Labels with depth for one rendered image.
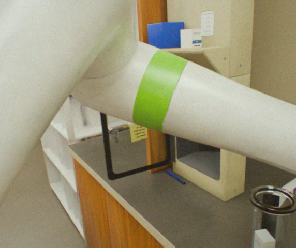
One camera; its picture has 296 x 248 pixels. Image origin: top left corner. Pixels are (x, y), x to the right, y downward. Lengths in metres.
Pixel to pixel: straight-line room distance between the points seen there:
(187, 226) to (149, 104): 0.68
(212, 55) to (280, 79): 0.53
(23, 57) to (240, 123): 0.26
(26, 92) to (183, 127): 0.22
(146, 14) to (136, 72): 0.82
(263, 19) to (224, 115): 1.05
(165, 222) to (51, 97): 0.82
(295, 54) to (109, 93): 1.03
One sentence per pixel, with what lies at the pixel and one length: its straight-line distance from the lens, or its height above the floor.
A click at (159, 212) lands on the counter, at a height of 0.94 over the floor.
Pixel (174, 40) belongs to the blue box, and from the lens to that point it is 1.03.
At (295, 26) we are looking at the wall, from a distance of 1.30.
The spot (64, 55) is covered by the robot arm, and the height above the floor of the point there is 1.54.
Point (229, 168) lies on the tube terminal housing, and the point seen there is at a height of 1.08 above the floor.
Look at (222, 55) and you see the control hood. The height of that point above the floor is 1.49.
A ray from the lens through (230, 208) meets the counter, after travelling 1.07.
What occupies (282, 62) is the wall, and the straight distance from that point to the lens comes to 1.33.
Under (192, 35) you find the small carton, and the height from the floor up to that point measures 1.55.
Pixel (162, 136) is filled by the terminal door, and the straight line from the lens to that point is 1.19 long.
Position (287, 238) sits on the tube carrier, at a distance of 0.78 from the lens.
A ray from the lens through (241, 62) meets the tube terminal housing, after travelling 0.98.
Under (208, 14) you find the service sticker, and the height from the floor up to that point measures 1.61.
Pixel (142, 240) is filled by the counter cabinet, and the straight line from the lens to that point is 1.18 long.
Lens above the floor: 1.55
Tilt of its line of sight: 18 degrees down
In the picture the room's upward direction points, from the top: 4 degrees counter-clockwise
